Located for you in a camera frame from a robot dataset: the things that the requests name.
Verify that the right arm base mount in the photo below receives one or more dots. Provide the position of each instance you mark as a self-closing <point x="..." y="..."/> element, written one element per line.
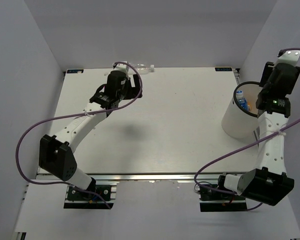
<point x="217" y="202"/>

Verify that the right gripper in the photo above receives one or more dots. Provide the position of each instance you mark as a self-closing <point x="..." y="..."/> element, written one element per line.
<point x="268" y="69"/>

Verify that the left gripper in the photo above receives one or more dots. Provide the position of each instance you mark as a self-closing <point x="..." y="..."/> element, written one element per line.
<point x="134" y="92"/>

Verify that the blue label bottle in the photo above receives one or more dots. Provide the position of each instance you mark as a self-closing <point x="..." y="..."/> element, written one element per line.
<point x="241" y="100"/>

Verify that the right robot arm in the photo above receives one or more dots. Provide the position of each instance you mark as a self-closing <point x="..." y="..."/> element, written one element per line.
<point x="268" y="182"/>

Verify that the clear bottle at back wall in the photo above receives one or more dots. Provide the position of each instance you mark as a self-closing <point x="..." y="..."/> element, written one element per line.
<point x="141" y="68"/>

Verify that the black logo sticker left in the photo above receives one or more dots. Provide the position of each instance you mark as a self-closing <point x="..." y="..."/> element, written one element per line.
<point x="74" y="71"/>

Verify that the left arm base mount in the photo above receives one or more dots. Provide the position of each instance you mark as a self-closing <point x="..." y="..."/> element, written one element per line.
<point x="105" y="200"/>

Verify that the orange juice bottle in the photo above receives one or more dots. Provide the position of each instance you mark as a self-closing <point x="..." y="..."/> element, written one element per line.
<point x="249" y="106"/>

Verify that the aluminium table rail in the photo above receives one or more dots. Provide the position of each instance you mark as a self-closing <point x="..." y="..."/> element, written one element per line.
<point x="143" y="177"/>

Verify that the white bin black rim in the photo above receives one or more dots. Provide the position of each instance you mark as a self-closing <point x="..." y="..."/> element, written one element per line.
<point x="237" y="122"/>

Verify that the black logo sticker right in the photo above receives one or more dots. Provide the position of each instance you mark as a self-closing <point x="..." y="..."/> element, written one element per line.
<point x="223" y="69"/>

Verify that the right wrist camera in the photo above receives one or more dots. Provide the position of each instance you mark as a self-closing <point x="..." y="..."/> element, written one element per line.
<point x="290" y="57"/>

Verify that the black logo sticker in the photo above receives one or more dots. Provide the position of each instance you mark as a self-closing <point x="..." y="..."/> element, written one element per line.
<point x="223" y="69"/>
<point x="74" y="71"/>

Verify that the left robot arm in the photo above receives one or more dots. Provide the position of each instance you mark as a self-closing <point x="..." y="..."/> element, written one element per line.
<point x="56" y="152"/>

